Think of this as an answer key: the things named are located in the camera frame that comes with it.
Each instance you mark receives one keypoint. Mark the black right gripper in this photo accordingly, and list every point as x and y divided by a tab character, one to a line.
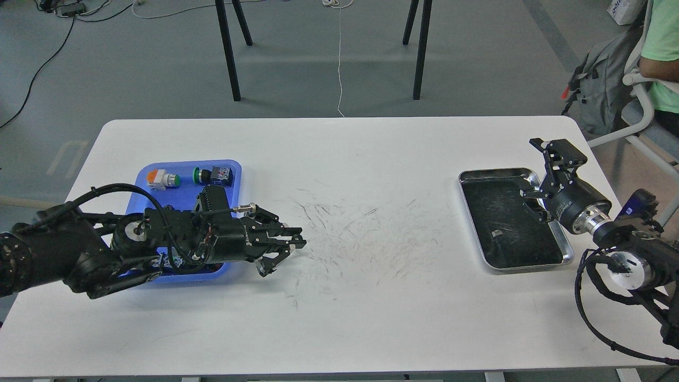
566	196

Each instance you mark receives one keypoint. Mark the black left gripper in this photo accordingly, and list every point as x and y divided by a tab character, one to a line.
234	240

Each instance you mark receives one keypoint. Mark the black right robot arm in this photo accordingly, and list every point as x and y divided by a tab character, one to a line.
630	262

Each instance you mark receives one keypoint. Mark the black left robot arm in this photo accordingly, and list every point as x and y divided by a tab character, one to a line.
100	254

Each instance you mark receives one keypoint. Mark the silver metal tray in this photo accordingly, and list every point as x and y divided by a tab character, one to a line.
493	203

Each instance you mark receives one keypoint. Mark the grey backpack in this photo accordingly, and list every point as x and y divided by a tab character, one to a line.
595	94

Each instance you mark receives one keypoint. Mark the blue plastic tray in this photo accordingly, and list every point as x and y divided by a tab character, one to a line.
184	198

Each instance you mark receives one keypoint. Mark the person in green shirt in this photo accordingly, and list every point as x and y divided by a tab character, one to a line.
659	60

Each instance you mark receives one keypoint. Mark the white box on floor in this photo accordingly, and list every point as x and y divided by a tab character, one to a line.
624	12

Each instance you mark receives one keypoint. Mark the black right table leg pair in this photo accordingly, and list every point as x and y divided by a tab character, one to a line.
422	41

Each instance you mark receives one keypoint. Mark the black table leg pair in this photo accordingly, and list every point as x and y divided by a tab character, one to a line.
224	31
422	41

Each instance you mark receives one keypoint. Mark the black left table leg pair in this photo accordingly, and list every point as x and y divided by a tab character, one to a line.
224	31

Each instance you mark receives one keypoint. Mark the green push button switch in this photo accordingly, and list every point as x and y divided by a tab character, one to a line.
218	175

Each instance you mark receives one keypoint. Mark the red push button switch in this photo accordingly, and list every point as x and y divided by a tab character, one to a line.
164	262

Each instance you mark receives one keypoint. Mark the orange white industrial switch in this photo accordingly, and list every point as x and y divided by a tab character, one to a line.
161	180

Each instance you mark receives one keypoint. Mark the white chair frame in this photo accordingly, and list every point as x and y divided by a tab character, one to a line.
642	130

